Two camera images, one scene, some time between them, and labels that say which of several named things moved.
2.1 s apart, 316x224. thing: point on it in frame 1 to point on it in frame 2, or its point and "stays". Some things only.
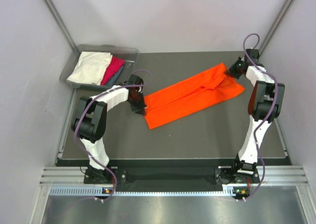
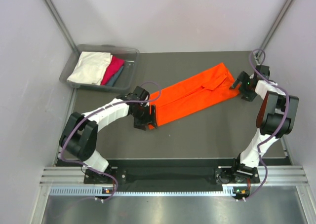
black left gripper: (139, 109) to (149, 120)
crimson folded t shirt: (116, 63) stays
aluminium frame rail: (288, 175) stays
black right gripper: (232, 72) to (244, 77)
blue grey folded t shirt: (115, 77) stays
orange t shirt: (200, 89) stays
